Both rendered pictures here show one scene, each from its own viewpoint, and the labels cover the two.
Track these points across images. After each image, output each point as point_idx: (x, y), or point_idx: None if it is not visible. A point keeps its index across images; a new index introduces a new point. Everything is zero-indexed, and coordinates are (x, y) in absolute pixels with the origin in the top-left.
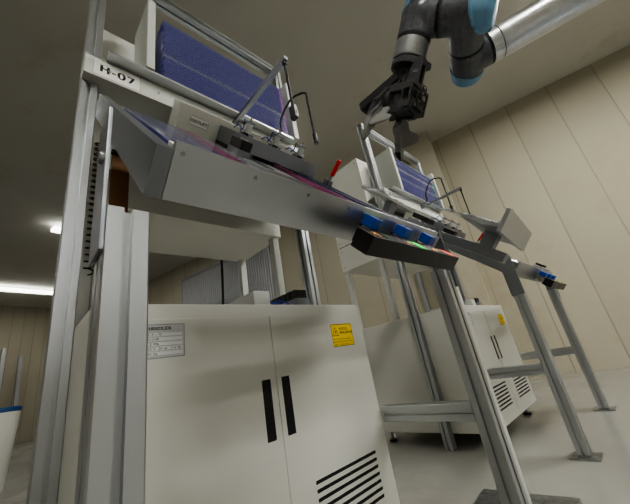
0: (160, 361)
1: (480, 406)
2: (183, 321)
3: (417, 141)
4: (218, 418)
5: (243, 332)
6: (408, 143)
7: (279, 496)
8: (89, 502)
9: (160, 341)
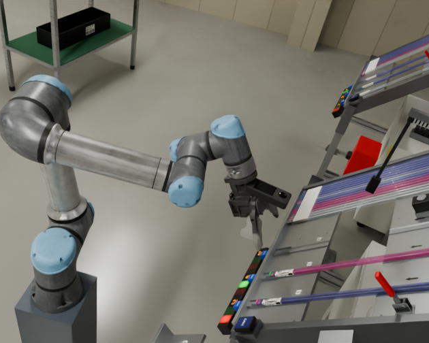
0: (355, 275)
1: None
2: (361, 271)
3: (241, 235)
4: (338, 312)
5: (351, 303)
6: (249, 237)
7: None
8: None
9: (359, 269)
